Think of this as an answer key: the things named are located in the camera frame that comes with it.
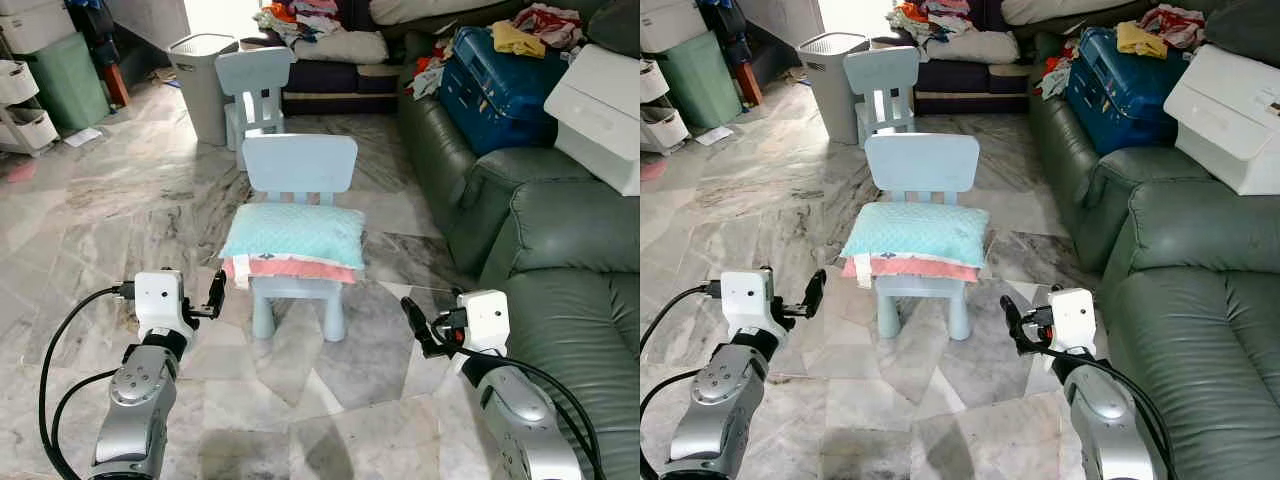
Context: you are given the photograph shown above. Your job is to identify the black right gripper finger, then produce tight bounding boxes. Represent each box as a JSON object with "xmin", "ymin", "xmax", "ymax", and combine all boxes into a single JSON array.
[
  {"xmin": 1000, "ymin": 294, "xmax": 1032, "ymax": 353},
  {"xmin": 400, "ymin": 296, "xmax": 438, "ymax": 353}
]

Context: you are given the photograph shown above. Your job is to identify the dark green leather sofa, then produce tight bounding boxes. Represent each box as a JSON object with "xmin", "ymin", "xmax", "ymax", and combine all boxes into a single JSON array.
[
  {"xmin": 398, "ymin": 30, "xmax": 641, "ymax": 480},
  {"xmin": 1028, "ymin": 30, "xmax": 1280, "ymax": 480}
]

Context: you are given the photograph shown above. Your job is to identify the dark purple fabric sofa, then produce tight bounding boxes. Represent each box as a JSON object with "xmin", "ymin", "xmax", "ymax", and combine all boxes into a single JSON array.
[
  {"xmin": 890, "ymin": 0, "xmax": 1036, "ymax": 116},
  {"xmin": 262, "ymin": 0, "xmax": 403, "ymax": 116}
]

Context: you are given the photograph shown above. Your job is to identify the cream white pillow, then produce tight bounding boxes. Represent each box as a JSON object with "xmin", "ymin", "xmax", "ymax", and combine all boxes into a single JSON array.
[
  {"xmin": 290, "ymin": 30, "xmax": 391, "ymax": 66},
  {"xmin": 920, "ymin": 30, "xmax": 1021, "ymax": 66}
]

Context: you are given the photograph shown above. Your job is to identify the pink flat cushion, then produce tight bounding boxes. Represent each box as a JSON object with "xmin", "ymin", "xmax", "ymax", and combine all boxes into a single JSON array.
[
  {"xmin": 222, "ymin": 255, "xmax": 359, "ymax": 291},
  {"xmin": 842, "ymin": 255, "xmax": 979, "ymax": 289}
]

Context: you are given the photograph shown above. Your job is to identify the light blue plastic child chair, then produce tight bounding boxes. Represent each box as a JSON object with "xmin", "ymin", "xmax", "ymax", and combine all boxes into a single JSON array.
[
  {"xmin": 243, "ymin": 133, "xmax": 359, "ymax": 343},
  {"xmin": 864, "ymin": 133, "xmax": 981, "ymax": 341},
  {"xmin": 215, "ymin": 47, "xmax": 296, "ymax": 171},
  {"xmin": 843, "ymin": 47, "xmax": 921, "ymax": 151}
]

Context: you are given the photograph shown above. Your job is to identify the grey plastic laundry basket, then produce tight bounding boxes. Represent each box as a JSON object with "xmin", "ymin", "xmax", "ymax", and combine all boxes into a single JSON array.
[
  {"xmin": 167, "ymin": 33, "xmax": 241, "ymax": 147},
  {"xmin": 797, "ymin": 32, "xmax": 869, "ymax": 146}
]

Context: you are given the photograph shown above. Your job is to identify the brown wooden furniture leg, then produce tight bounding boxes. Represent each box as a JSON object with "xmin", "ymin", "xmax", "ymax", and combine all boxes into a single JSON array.
[
  {"xmin": 733, "ymin": 60, "xmax": 764, "ymax": 106},
  {"xmin": 100, "ymin": 62, "xmax": 131, "ymax": 109}
]

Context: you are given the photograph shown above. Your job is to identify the white plastic drawer unit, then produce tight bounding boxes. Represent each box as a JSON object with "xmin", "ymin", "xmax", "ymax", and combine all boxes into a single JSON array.
[
  {"xmin": 640, "ymin": 60, "xmax": 691, "ymax": 156},
  {"xmin": 0, "ymin": 60, "xmax": 61, "ymax": 158}
]

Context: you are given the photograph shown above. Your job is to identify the blue hard shell suitcase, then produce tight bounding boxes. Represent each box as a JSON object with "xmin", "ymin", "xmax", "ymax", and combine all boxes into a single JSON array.
[
  {"xmin": 1065, "ymin": 26, "xmax": 1196, "ymax": 156},
  {"xmin": 438, "ymin": 26, "xmax": 573, "ymax": 157}
]

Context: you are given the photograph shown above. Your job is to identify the pale green cabinet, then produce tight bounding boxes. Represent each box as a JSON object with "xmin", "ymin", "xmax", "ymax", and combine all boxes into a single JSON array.
[
  {"xmin": 22, "ymin": 32, "xmax": 111, "ymax": 133},
  {"xmin": 655, "ymin": 30, "xmax": 743, "ymax": 131}
]

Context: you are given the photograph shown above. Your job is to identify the red orange crumpled clothes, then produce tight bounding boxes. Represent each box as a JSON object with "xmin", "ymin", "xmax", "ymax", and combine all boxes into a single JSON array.
[
  {"xmin": 1035, "ymin": 40, "xmax": 1081, "ymax": 101},
  {"xmin": 408, "ymin": 40, "xmax": 456, "ymax": 101}
]

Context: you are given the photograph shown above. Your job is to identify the white lidded plastic box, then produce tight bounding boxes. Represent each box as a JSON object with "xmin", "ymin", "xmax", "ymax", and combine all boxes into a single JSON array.
[
  {"xmin": 543, "ymin": 43, "xmax": 641, "ymax": 197},
  {"xmin": 1163, "ymin": 43, "xmax": 1280, "ymax": 197}
]

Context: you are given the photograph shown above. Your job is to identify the blue hanging clothing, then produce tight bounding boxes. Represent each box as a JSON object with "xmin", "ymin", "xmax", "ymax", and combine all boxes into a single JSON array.
[
  {"xmin": 65, "ymin": 0, "xmax": 123, "ymax": 71},
  {"xmin": 697, "ymin": 0, "xmax": 751, "ymax": 71}
]

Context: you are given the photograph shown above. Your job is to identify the colourful clothes pile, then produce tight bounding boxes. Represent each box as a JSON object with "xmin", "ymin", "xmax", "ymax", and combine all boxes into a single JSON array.
[
  {"xmin": 253, "ymin": 0, "xmax": 346, "ymax": 46},
  {"xmin": 885, "ymin": 0, "xmax": 976, "ymax": 43}
]

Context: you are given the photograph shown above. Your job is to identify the yellow cloth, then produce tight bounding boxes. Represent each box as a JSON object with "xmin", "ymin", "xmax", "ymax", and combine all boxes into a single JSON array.
[
  {"xmin": 1115, "ymin": 20, "xmax": 1169, "ymax": 59},
  {"xmin": 490, "ymin": 20, "xmax": 547, "ymax": 59}
]

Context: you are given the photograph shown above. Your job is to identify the white storage bin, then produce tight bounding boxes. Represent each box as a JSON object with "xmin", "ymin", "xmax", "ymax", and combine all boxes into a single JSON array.
[
  {"xmin": 640, "ymin": 0, "xmax": 709, "ymax": 54},
  {"xmin": 0, "ymin": 0, "xmax": 78, "ymax": 56}
]

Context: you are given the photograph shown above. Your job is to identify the beige long cushion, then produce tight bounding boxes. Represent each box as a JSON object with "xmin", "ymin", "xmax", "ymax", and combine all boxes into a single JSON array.
[
  {"xmin": 370, "ymin": 0, "xmax": 511, "ymax": 27},
  {"xmin": 1000, "ymin": 0, "xmax": 1141, "ymax": 27}
]

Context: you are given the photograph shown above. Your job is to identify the red and white clothing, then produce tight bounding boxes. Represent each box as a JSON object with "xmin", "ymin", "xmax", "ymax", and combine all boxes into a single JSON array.
[
  {"xmin": 512, "ymin": 3, "xmax": 586, "ymax": 51},
  {"xmin": 1138, "ymin": 3, "xmax": 1208, "ymax": 51}
]

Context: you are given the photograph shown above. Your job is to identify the dark grey cushion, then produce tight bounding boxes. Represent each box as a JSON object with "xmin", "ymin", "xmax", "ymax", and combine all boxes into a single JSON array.
[
  {"xmin": 585, "ymin": 0, "xmax": 641, "ymax": 58},
  {"xmin": 1205, "ymin": 0, "xmax": 1280, "ymax": 66}
]

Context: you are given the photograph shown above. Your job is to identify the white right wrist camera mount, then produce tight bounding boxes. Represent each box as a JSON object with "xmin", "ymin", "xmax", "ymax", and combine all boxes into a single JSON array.
[
  {"xmin": 1047, "ymin": 288, "xmax": 1099, "ymax": 357},
  {"xmin": 455, "ymin": 290, "xmax": 511, "ymax": 357}
]

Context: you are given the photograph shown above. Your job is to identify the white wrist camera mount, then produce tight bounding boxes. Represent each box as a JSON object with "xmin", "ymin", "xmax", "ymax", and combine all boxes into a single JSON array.
[
  {"xmin": 455, "ymin": 290, "xmax": 511, "ymax": 357},
  {"xmin": 720, "ymin": 270, "xmax": 777, "ymax": 337},
  {"xmin": 133, "ymin": 270, "xmax": 188, "ymax": 339},
  {"xmin": 1047, "ymin": 288, "xmax": 1099, "ymax": 357}
]

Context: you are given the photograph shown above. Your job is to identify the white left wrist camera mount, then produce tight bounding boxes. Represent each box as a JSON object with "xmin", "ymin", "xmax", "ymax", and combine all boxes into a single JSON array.
[
  {"xmin": 720, "ymin": 270, "xmax": 777, "ymax": 337},
  {"xmin": 133, "ymin": 270, "xmax": 188, "ymax": 339}
]

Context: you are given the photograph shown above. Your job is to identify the long black left arm cable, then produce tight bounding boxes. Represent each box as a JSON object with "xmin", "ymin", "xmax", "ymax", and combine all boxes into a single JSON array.
[
  {"xmin": 37, "ymin": 282, "xmax": 137, "ymax": 480},
  {"xmin": 640, "ymin": 281, "xmax": 724, "ymax": 361}
]

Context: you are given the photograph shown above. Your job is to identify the short black left arm cable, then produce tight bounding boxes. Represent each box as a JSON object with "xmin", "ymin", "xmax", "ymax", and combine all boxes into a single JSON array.
[
  {"xmin": 48, "ymin": 368, "xmax": 123, "ymax": 480},
  {"xmin": 640, "ymin": 368, "xmax": 704, "ymax": 480}
]

